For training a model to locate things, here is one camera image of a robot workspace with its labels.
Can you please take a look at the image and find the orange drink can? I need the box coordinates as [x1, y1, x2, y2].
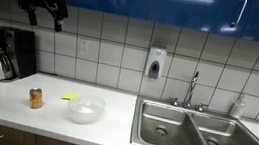
[27, 87, 46, 111]

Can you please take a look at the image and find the clear plastic bowl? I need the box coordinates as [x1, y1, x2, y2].
[65, 91, 108, 128]

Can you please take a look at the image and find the black coffee maker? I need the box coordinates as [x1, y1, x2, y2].
[0, 26, 43, 88]

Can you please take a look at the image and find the yellow green sponge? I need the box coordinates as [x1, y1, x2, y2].
[61, 90, 81, 102]

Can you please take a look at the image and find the chrome sink faucet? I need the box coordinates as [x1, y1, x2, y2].
[182, 69, 201, 111]

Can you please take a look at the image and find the steel double sink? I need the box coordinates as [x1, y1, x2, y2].
[129, 95, 259, 145]

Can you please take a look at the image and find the clear soap bottle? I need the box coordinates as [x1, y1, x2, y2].
[228, 90, 249, 121]

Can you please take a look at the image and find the white wall outlet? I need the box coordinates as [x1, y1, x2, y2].
[77, 38, 91, 57]

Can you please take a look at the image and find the white wall soap dispenser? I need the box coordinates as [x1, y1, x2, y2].
[143, 44, 168, 81]

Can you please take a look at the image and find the chrome faucet handle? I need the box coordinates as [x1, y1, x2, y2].
[168, 96, 182, 108]
[195, 102, 210, 114]

